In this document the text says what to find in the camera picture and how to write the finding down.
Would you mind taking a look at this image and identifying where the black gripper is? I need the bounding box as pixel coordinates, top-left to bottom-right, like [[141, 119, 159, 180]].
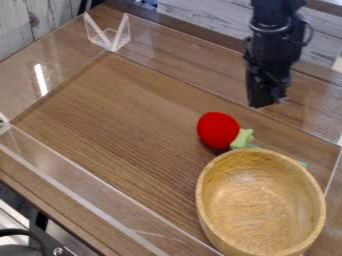
[[243, 16, 314, 108]]

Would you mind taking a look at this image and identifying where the red plush tomato toy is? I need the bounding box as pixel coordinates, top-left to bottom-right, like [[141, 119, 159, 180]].
[[197, 112, 254, 150]]

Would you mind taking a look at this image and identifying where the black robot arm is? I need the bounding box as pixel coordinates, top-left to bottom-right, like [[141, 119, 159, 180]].
[[243, 0, 314, 108]]

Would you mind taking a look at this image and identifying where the green cloth piece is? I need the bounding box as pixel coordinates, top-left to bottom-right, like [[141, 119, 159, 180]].
[[245, 144, 309, 168]]

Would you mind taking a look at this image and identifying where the wooden oval bowl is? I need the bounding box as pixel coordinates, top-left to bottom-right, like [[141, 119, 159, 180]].
[[195, 148, 326, 256]]

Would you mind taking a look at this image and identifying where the clear acrylic tray wall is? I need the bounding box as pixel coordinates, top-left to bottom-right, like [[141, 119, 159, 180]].
[[0, 7, 342, 256]]

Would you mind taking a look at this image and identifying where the clear acrylic corner bracket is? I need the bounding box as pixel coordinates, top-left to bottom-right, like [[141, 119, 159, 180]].
[[83, 13, 131, 52]]

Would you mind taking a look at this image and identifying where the black metal table mount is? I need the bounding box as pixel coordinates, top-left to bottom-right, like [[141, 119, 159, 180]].
[[30, 209, 77, 256]]

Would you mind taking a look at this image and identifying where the black cable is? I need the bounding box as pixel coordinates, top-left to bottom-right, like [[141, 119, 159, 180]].
[[0, 228, 35, 249]]

